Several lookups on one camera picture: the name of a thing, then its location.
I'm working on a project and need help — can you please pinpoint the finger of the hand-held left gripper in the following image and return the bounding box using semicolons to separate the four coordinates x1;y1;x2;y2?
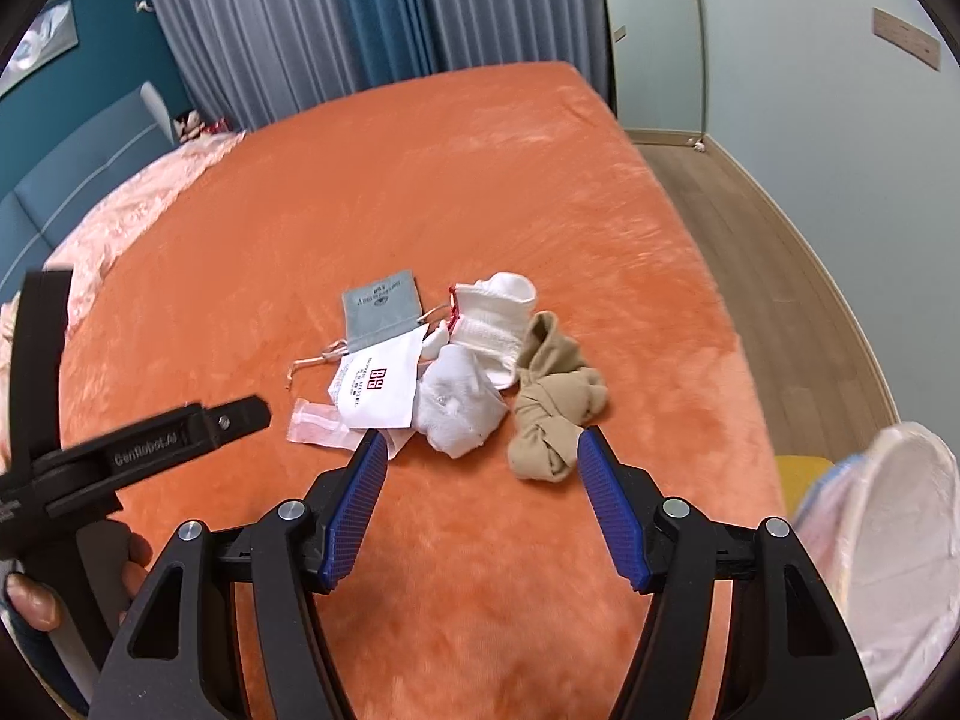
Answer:
191;395;272;451
15;268;74;470

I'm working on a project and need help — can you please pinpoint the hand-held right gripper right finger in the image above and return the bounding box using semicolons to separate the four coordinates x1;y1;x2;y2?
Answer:
576;426;875;720

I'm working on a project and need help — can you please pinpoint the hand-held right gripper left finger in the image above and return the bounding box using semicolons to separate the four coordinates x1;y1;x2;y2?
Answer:
88;427;391;720

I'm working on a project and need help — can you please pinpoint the beige knotted stocking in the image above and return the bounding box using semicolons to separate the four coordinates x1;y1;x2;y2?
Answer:
508;310;610;482

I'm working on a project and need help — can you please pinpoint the white-lined trash bin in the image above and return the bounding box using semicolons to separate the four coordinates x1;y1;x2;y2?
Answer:
791;420;960;720

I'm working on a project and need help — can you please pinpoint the person's left hand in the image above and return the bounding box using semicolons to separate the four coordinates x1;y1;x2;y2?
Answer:
0;531;153;632

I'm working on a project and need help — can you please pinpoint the small clear plastic packet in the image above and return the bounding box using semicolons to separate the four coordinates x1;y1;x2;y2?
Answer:
288;396;352;452

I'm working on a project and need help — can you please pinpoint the white paper tag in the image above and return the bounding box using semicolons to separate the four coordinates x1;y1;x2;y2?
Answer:
328;330;426;460

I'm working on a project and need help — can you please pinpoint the blue padded headboard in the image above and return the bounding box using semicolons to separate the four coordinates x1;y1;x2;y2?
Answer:
0;82;182;306

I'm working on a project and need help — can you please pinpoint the pink quilt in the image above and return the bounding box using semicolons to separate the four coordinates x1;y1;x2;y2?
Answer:
0;131;248;335

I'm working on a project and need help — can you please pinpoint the yellow stool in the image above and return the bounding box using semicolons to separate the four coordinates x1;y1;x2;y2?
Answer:
775;455;835;515

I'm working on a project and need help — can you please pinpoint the white ribbed sock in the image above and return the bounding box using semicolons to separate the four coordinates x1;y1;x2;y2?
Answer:
448;272;539;391

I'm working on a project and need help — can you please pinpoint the orange bed blanket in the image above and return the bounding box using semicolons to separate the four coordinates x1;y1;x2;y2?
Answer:
45;60;788;720

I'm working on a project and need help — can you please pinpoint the grey curtain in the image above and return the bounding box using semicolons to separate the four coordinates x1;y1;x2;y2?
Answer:
405;0;617;115
142;0;376;130

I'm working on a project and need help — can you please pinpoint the blue curtain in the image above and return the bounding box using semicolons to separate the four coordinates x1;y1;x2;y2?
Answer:
334;0;442;89

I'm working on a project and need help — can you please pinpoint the standing floor mirror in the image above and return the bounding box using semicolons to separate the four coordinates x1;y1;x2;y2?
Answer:
596;0;710;146

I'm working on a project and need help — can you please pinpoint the grey drawstring pouch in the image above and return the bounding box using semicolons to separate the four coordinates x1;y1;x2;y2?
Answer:
287;268;419;392

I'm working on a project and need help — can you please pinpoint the wall picture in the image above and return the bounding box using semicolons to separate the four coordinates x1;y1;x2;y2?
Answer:
0;0;77;95

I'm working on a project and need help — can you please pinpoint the brown wall switch panel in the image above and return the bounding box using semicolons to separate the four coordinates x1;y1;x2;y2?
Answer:
872;7;943;73

